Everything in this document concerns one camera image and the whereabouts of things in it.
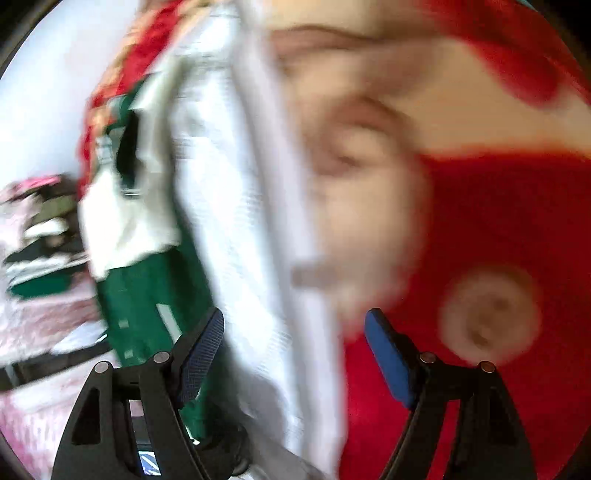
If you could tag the pile of mixed clothes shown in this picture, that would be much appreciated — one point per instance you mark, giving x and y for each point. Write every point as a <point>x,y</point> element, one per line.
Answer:
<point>41,415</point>

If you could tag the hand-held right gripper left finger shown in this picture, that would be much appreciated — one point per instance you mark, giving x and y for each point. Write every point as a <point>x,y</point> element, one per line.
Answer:
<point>203,350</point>

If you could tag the pink hanging item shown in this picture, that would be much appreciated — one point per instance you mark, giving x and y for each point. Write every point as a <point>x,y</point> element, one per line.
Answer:
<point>39,184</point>

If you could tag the white puffer jacket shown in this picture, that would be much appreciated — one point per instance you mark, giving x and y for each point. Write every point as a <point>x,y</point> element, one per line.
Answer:
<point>46,227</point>

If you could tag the white diamond-pattern cloth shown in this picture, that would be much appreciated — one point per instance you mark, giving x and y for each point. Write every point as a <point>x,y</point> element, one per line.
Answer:
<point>240,207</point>

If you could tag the olive puffer jacket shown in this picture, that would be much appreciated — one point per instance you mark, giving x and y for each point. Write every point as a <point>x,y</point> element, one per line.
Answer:
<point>55,210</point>

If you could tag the green hanging garment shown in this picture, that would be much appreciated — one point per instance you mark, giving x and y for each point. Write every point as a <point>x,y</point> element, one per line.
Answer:
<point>41,285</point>

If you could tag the red floral blanket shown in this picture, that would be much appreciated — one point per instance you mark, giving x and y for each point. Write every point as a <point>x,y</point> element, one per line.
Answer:
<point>485,207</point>

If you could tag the green varsity jacket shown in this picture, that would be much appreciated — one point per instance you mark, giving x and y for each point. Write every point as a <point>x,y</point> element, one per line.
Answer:
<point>138,290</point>

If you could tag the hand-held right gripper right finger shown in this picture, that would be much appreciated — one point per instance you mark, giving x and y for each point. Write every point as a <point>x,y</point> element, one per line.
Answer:
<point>388,360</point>

